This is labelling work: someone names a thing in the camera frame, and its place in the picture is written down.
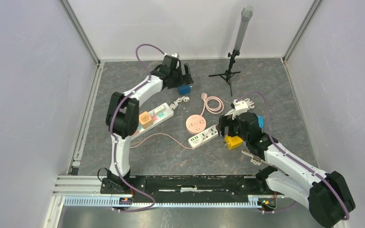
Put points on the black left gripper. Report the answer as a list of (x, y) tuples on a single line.
[(185, 79)]

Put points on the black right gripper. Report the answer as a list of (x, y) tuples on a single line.
[(226, 121)]

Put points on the dark blue cube socket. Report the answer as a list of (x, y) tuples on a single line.
[(184, 90)]

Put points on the yellow cube socket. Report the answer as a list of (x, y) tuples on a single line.
[(232, 142)]

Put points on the light blue cube adapter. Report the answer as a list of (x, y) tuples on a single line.
[(260, 121)]

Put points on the white adapter plug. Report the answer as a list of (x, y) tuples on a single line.
[(159, 109)]

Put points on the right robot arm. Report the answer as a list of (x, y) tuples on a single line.
[(326, 195)]

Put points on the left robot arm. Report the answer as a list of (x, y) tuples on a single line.
[(122, 116)]

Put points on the tan cube socket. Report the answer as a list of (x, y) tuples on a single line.
[(145, 120)]

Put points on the white power strip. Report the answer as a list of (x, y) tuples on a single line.
[(203, 137)]

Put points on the white dock with green inset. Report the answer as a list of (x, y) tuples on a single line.
[(158, 119)]

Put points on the grey microphone on tripod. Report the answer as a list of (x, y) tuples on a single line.
[(246, 15)]

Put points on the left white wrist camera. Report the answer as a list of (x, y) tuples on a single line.
[(175, 60)]

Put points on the beige perforated bracket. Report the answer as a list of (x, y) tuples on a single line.
[(254, 159)]

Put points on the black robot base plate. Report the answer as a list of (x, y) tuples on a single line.
[(191, 188)]

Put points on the white slotted cable duct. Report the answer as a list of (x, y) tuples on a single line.
[(118, 202)]

